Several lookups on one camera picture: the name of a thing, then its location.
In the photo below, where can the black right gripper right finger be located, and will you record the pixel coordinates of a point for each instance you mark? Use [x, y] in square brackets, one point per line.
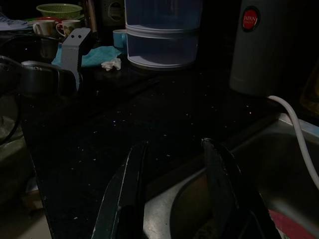
[224, 179]

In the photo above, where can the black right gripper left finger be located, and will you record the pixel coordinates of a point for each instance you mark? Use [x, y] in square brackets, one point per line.
[117, 191]

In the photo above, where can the teal cloth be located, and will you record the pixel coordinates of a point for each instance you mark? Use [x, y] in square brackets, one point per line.
[99, 56]

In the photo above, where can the crumpled white tissue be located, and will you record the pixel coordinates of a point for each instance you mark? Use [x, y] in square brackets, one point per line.
[111, 64]

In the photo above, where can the light blue cup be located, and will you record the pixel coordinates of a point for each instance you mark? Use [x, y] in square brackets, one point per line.
[119, 38]

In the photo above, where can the green plastic colander basket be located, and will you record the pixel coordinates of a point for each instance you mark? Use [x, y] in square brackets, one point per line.
[59, 10]

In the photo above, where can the white ceramic mug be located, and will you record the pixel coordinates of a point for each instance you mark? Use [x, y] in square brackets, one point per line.
[44, 27]

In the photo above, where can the red plate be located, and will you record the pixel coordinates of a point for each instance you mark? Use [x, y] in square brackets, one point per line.
[48, 19]

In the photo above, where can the stainless steel sink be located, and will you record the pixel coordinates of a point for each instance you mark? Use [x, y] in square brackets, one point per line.
[279, 161]

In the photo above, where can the red and white packet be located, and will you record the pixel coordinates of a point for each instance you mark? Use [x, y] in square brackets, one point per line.
[291, 224]

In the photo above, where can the blue checkered cloth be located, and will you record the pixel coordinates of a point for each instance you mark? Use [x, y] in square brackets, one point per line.
[10, 21]

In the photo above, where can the grey thermos with red label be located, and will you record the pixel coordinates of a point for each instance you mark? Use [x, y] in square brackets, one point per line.
[256, 54]

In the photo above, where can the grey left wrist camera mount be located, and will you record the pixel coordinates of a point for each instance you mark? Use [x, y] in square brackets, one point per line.
[71, 53]

